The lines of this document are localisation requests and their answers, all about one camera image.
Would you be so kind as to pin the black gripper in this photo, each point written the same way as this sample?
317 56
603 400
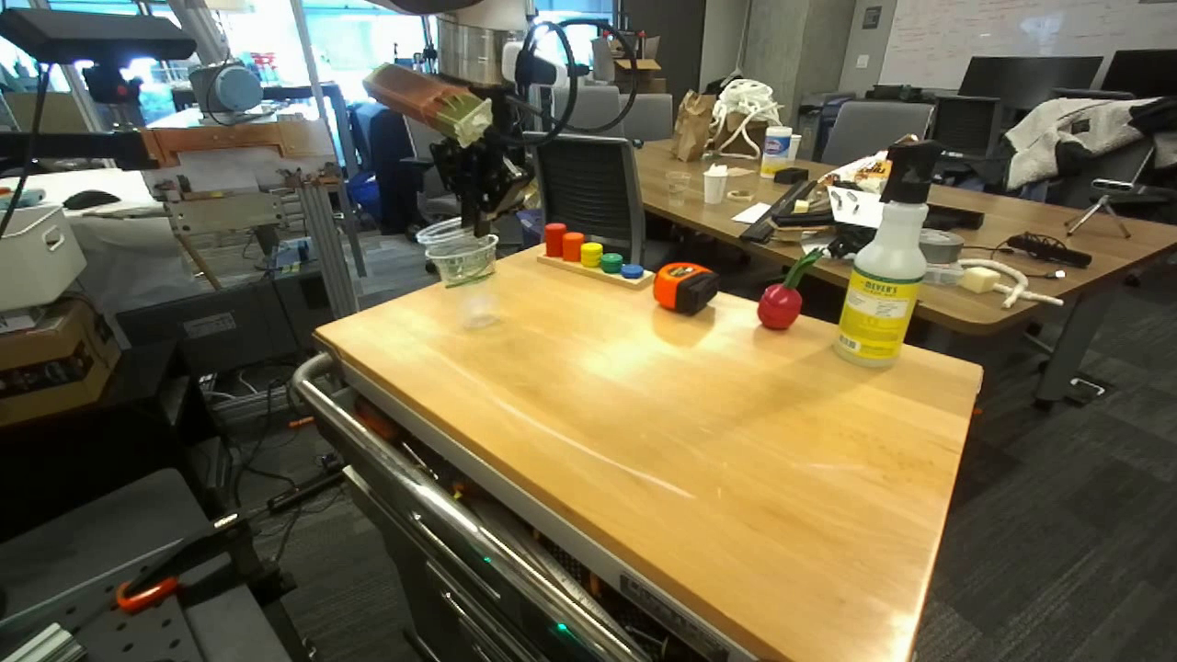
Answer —
490 156

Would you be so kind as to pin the clear plastic cup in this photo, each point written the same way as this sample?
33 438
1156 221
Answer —
449 269
444 243
478 309

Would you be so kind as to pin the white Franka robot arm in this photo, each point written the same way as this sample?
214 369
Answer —
474 48

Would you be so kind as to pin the red toy cylinder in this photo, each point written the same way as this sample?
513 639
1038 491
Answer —
557 242

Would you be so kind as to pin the orange toy cylinder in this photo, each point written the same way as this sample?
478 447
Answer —
571 248

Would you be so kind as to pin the grey office chair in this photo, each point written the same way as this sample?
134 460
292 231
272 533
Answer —
592 186

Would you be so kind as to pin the yellow toy cylinder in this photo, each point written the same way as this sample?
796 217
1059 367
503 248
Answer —
592 257

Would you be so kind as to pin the green toy cylinder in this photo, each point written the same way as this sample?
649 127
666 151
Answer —
614 263

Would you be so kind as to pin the orange brown box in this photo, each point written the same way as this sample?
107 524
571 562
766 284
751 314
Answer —
424 101

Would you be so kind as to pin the blue toy cylinder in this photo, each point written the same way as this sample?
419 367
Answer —
630 269

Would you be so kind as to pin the orange black tape measure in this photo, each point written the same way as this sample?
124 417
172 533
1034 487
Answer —
686 290

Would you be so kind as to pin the brown paper bag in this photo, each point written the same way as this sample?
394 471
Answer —
693 127

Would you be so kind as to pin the wooden side table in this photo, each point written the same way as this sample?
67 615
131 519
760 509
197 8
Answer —
232 140

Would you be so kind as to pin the white wipes canister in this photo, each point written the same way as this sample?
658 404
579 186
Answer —
779 149

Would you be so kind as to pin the red toy pepper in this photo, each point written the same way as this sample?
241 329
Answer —
782 308

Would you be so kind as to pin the grey metal tool cart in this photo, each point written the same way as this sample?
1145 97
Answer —
444 575

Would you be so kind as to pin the white yellow spray bottle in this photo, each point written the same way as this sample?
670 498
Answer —
885 290

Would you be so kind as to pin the cardboard box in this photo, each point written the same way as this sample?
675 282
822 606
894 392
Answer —
56 361

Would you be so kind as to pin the orange clamp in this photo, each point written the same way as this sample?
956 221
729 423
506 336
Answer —
147 597

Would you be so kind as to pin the black computer monitor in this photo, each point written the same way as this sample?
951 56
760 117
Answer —
1032 78

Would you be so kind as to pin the flat black remote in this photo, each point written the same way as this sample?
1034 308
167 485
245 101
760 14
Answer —
1049 252

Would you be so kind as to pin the white jacket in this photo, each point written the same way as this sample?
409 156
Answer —
1073 132

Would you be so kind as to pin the long wooden office desk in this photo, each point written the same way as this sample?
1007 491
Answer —
1104 243

